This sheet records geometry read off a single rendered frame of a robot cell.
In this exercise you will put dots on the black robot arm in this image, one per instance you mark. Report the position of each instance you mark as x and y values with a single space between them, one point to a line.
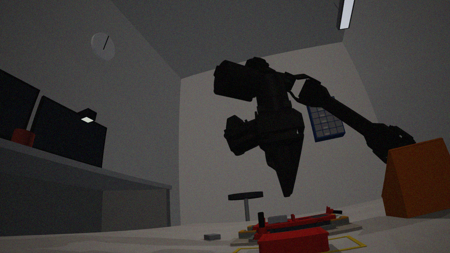
257 79

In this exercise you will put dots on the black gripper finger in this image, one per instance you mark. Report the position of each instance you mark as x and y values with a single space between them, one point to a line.
285 152
271 164

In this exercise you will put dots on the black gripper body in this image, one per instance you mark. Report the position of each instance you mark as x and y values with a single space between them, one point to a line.
277 118

